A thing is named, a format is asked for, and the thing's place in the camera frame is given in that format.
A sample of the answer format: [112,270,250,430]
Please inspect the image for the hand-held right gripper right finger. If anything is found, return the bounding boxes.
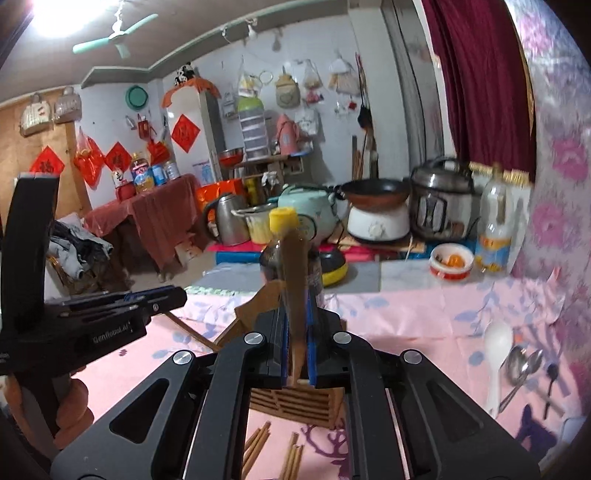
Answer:
[307,311,541,480]

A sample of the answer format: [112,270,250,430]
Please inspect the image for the orange cloth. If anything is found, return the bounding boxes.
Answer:
[161,77,222,107]

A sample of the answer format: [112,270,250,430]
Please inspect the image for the white ceramic spoon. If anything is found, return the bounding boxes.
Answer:
[482,320,515,417]

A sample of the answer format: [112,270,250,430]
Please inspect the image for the grey door curtain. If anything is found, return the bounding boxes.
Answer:
[382,0,458,182]

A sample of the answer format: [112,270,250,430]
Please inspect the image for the cooking oil bottle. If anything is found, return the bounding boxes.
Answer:
[130,152,156,195]

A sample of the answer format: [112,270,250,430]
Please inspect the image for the slim metal spoon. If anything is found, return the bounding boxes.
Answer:
[501,349,546,409]

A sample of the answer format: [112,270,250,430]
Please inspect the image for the orange gift bag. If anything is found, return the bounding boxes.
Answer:
[196,179,246,218]

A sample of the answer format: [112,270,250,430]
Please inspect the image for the burgundy curtain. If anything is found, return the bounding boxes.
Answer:
[421,0,537,184]

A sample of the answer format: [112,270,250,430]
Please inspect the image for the large red diamond wall poster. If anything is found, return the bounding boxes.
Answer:
[30,146,66,176]

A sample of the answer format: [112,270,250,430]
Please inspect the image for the hanging white beige bag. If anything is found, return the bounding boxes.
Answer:
[328,59,361,93]

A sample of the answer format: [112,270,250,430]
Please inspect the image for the large metal spoon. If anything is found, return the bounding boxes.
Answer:
[498,346,529,412]

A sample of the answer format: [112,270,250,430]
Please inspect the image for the hanging bag of food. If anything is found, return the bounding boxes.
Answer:
[302,59,321,89]

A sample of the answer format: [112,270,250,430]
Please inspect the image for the pink floral tablecloth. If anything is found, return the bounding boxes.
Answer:
[83,276,579,480]

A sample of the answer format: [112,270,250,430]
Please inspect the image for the green plate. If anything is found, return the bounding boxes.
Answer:
[125,85,149,110]

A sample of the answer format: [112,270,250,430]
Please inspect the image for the wooden utensil holder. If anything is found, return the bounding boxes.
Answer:
[215,279,348,431]

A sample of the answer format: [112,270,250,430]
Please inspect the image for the hanging clear plastic bag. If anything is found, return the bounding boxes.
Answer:
[237,57,262,98]

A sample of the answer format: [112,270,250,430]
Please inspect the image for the wooden side table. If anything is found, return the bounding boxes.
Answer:
[230,154,304,191]

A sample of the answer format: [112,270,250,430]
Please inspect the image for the dark sauce bottle yellow cap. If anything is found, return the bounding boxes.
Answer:
[259,208,325,306]

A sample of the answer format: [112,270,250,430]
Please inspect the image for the small red diamond wall poster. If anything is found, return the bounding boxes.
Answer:
[105,141,133,173]

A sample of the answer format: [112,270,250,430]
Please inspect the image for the teal rice cooker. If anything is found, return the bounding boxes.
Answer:
[278,185,339,241]

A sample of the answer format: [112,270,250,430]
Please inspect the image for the steel electric kettle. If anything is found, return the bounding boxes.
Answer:
[203,193,253,247]

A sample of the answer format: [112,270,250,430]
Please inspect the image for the person's left hand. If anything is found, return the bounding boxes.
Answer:
[54,377,94,448]

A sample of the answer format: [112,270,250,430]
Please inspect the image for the wooden rolling pins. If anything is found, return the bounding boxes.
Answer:
[351,136,378,181]

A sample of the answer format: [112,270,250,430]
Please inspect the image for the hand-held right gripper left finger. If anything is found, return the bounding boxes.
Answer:
[51,310,293,480]

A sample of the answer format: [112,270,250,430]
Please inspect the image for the pink thermos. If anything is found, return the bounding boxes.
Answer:
[276,114,301,156]

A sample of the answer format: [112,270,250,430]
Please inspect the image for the yellow enamel pot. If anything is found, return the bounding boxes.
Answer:
[231,205,279,245]

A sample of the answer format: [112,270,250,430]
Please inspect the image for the small yellow frying pan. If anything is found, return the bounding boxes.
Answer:
[320,251,350,287]

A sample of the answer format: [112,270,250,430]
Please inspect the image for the white tote bag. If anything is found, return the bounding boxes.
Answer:
[295,108,320,137]

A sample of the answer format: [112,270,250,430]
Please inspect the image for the grey mat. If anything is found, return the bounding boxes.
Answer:
[203,260,384,294]

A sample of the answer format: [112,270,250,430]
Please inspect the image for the steel pressure cooker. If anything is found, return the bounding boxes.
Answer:
[410,157,477,241]

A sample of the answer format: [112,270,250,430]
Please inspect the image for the red plastic bag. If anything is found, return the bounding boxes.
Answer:
[74,128,105,188]

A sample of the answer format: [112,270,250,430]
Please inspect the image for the table with red cloth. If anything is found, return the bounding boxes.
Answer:
[83,174,202,274]

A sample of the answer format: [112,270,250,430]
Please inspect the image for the clear bottle yellow label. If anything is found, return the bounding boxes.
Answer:
[475,164,516,276]

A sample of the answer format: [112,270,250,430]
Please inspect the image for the black wok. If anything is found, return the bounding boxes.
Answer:
[334,179,411,209]

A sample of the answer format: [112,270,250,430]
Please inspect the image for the woven handbag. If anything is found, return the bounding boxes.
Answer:
[20,92,54,136]
[54,86,83,123]

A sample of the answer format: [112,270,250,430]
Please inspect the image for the green ceiling fan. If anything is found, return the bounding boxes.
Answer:
[72,13,160,59]

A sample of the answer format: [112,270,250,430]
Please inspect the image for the small black spoon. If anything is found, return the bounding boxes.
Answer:
[542,364,561,419]

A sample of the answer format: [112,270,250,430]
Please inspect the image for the red diamond fridge poster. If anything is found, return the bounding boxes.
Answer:
[170,114,201,154]

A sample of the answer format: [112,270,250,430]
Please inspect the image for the stacked steamer green lid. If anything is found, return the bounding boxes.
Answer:
[237,96,270,160]

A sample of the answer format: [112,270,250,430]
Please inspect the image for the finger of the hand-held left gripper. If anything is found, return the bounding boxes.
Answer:
[106,285,188,318]

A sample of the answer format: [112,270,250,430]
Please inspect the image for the white refrigerator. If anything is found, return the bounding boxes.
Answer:
[165,89,228,186]

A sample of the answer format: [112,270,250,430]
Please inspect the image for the pile of clothes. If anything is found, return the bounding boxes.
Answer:
[45,220,114,278]

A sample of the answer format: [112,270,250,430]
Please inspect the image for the red white bowl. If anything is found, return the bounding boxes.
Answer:
[429,242,475,280]

